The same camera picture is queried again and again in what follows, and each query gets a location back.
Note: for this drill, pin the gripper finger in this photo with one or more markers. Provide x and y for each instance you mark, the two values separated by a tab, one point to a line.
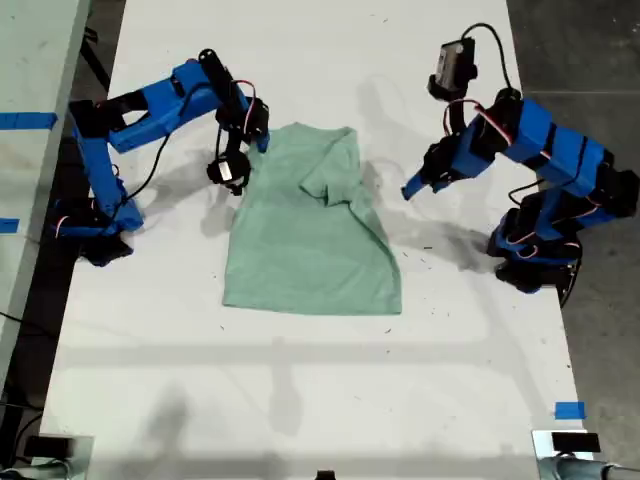
439	185
415	187
266	142
258	142

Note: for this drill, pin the pale green T-shirt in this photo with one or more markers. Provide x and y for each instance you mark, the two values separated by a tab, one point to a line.
300	260

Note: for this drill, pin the small black device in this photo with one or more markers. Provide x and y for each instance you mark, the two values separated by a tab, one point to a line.
325	475

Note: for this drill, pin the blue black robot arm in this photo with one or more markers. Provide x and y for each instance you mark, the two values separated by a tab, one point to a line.
95	165
560	150

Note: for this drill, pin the black table strut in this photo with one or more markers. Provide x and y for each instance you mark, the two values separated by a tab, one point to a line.
97	62

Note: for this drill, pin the long blue tape strip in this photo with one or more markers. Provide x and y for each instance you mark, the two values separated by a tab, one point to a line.
27	121

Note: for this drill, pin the blue tape square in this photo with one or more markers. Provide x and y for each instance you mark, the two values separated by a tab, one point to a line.
570	410

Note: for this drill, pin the small black box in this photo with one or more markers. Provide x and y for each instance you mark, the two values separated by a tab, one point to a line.
47	446
575	443

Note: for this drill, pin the black camera stalk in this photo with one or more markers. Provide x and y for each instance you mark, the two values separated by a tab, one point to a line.
452	117
235	147

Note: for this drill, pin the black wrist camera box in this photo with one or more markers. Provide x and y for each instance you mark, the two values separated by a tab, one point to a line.
225	172
452	65

